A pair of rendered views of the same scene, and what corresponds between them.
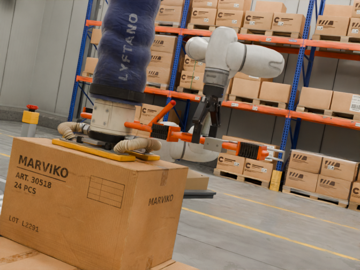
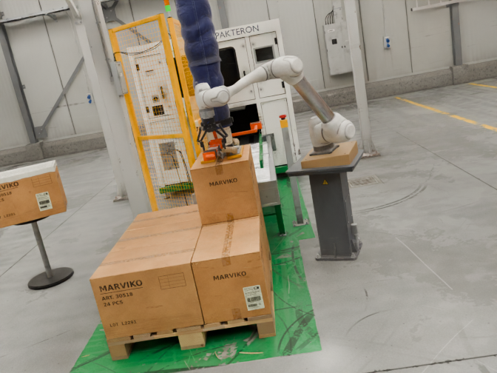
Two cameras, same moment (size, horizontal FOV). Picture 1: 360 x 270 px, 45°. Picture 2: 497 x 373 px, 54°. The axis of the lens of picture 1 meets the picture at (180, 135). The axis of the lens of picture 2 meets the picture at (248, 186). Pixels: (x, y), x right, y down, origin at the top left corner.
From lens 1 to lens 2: 3.10 m
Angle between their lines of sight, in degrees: 68
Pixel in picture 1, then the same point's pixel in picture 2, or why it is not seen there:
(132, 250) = (207, 209)
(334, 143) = not seen: outside the picture
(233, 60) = (201, 103)
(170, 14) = not seen: outside the picture
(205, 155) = (335, 138)
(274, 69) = (214, 102)
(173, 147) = (316, 135)
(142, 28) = not seen: hidden behind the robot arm
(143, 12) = (199, 78)
